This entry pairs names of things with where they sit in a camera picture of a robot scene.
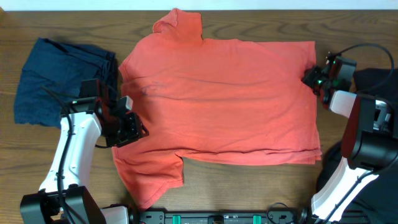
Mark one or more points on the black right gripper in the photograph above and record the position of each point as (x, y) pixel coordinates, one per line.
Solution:
(309, 74)

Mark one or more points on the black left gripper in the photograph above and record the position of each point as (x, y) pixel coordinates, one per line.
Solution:
(134, 130)

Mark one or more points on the red orange t-shirt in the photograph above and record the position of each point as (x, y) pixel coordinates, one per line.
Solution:
(222, 101)

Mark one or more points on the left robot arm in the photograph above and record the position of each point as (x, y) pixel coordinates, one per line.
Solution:
(63, 196)

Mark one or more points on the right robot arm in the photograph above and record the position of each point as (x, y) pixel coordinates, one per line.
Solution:
(341, 72)

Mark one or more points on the folded navy blue garment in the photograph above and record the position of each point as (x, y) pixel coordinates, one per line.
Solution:
(60, 68)

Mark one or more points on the black garment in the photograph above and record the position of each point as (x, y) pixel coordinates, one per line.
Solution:
(369, 144)

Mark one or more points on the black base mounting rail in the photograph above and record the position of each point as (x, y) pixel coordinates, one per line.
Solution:
(277, 213)

